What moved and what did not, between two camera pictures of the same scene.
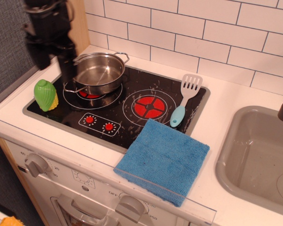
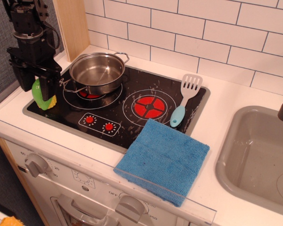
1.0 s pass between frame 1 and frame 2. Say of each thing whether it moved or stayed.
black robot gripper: moved
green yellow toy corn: stayed
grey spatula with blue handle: stayed
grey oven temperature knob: stayed
